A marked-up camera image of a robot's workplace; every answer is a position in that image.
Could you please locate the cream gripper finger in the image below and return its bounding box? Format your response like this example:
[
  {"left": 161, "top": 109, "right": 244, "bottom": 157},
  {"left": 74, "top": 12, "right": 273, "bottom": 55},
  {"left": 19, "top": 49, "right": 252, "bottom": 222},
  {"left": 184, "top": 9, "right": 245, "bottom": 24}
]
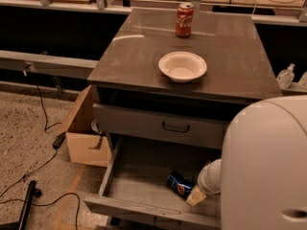
[{"left": 186, "top": 186, "right": 207, "bottom": 206}]

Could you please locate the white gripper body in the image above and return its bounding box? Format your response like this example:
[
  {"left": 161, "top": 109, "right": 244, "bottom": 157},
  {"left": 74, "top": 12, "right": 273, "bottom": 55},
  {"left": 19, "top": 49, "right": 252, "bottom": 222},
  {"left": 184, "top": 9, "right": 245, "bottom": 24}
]
[{"left": 198, "top": 159, "right": 222, "bottom": 195}]

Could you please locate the blue pepsi can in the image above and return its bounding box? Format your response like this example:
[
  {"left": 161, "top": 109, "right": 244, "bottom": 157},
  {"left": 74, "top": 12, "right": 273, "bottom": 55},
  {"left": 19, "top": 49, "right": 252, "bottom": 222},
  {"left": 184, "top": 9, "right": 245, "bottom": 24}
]
[{"left": 166, "top": 171, "right": 195, "bottom": 199}]

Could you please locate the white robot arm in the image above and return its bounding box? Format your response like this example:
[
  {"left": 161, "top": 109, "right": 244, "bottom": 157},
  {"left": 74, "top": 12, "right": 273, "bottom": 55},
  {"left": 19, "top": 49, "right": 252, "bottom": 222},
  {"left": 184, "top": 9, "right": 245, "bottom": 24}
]
[{"left": 196, "top": 95, "right": 307, "bottom": 230}]

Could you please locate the open middle drawer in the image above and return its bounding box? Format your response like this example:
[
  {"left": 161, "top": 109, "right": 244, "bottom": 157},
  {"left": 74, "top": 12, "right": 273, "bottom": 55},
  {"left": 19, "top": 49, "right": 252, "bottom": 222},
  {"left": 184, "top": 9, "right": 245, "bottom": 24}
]
[{"left": 84, "top": 137, "right": 222, "bottom": 230}]

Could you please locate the closed top drawer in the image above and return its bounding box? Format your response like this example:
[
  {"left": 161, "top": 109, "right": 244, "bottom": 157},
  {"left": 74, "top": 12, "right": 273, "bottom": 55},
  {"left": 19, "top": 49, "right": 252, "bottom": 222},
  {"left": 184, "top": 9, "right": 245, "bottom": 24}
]
[{"left": 93, "top": 103, "right": 228, "bottom": 149}]

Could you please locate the grey drawer cabinet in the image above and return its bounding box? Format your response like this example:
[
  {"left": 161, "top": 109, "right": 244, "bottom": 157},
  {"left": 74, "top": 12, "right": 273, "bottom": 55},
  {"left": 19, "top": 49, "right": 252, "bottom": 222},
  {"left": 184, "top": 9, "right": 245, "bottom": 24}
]
[{"left": 84, "top": 9, "right": 281, "bottom": 230}]

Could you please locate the red coca-cola can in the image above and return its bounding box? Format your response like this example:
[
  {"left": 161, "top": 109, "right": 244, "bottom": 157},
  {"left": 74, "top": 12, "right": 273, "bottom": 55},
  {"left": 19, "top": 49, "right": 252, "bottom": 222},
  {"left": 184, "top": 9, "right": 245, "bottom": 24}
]
[{"left": 176, "top": 3, "right": 194, "bottom": 37}]

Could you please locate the white bowl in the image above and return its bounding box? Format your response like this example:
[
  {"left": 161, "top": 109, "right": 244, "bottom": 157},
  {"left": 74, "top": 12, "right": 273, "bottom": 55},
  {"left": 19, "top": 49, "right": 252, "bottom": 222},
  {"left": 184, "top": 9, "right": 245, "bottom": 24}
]
[{"left": 158, "top": 52, "right": 207, "bottom": 83}]

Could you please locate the cardboard box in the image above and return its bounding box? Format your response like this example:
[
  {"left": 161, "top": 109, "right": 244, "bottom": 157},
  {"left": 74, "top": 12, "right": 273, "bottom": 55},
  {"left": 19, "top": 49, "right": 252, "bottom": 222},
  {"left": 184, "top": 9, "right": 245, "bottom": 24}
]
[{"left": 57, "top": 85, "right": 111, "bottom": 168}]

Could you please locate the clear sanitizer bottle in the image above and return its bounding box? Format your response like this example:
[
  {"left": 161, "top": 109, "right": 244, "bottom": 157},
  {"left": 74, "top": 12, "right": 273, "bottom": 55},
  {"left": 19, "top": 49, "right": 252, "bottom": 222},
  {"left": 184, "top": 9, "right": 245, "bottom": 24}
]
[{"left": 276, "top": 63, "right": 295, "bottom": 89}]

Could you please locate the black power adapter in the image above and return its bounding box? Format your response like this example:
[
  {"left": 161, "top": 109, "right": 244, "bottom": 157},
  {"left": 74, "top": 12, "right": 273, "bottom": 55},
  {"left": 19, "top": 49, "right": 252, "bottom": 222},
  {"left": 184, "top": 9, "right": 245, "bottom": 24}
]
[{"left": 52, "top": 133, "right": 65, "bottom": 150}]

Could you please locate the black stand base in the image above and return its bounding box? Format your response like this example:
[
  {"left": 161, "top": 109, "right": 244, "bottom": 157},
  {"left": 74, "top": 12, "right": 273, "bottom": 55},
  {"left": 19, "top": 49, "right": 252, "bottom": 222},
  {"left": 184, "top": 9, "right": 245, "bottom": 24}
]
[{"left": 0, "top": 180, "right": 42, "bottom": 230}]

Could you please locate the black power cable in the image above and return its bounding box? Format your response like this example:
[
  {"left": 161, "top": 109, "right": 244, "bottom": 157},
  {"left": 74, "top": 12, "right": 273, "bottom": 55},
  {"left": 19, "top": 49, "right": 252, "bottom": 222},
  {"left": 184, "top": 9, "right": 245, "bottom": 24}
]
[{"left": 0, "top": 83, "right": 83, "bottom": 230}]

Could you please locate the grey metal rail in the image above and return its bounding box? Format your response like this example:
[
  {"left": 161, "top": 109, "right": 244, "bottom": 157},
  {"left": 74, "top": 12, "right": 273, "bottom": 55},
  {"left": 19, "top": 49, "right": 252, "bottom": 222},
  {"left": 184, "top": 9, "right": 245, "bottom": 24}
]
[{"left": 0, "top": 50, "right": 98, "bottom": 80}]

